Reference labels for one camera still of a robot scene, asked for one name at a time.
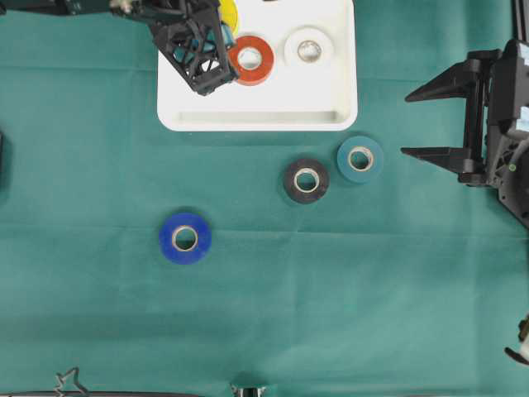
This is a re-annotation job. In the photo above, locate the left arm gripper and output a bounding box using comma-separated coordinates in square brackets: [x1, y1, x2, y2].
[140, 1, 239, 96]

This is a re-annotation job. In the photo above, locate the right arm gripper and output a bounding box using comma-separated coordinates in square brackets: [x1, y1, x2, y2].
[400, 39, 529, 189]

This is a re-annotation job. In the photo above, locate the yellow tape roll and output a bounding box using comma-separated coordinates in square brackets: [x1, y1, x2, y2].
[219, 0, 240, 36]

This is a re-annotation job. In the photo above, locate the red tape roll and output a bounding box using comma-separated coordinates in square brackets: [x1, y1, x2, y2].
[228, 35, 274, 86]

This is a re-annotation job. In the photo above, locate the white tape roll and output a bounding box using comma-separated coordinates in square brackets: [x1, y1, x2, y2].
[283, 26, 335, 75]

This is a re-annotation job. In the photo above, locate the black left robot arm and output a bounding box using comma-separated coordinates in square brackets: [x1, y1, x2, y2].
[1, 0, 240, 96]

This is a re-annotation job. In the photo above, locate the teal tape roll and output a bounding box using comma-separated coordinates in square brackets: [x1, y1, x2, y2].
[336, 136, 384, 184]

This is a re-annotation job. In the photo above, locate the black tape roll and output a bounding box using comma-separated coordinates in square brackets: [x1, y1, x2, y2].
[283, 158, 329, 204]

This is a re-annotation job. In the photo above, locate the blue tape roll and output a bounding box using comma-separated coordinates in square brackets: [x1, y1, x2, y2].
[159, 212, 212, 265]

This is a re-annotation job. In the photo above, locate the white plastic tray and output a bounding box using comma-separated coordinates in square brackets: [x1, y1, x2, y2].
[157, 1, 359, 132]

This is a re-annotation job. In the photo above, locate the white object right edge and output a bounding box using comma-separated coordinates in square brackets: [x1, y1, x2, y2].
[504, 316, 529, 366]

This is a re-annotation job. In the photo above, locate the metal bracket bottom edge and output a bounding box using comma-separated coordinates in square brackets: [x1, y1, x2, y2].
[231, 385, 267, 397]

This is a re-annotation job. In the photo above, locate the metal wire clip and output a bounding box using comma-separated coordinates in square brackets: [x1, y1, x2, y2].
[53, 367, 89, 397]

